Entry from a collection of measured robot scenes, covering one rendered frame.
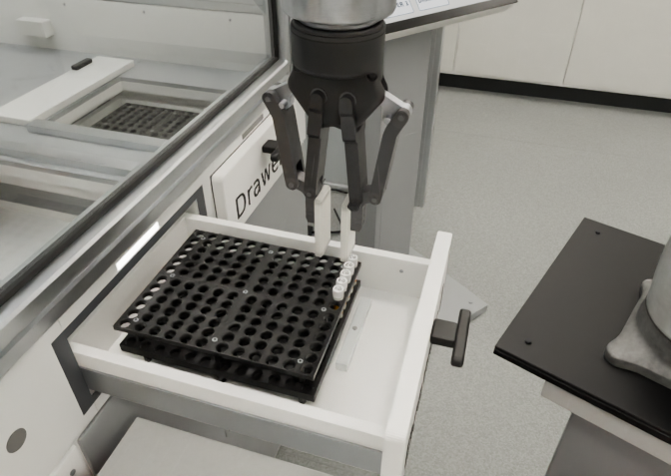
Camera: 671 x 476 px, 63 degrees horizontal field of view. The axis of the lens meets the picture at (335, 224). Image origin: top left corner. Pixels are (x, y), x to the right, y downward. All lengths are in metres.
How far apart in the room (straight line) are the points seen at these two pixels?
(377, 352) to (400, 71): 0.95
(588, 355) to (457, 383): 0.95
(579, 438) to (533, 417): 0.81
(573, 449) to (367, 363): 0.38
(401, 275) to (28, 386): 0.41
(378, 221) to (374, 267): 0.96
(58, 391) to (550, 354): 0.57
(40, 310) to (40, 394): 0.09
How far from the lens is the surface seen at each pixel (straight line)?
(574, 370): 0.76
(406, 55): 1.45
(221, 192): 0.78
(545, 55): 3.40
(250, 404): 0.54
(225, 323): 0.59
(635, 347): 0.79
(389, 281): 0.70
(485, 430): 1.63
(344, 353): 0.62
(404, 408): 0.49
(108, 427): 0.72
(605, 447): 0.88
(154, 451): 0.69
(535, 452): 1.63
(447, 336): 0.57
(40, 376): 0.59
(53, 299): 0.58
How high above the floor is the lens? 1.32
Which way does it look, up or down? 36 degrees down
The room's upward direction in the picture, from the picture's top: straight up
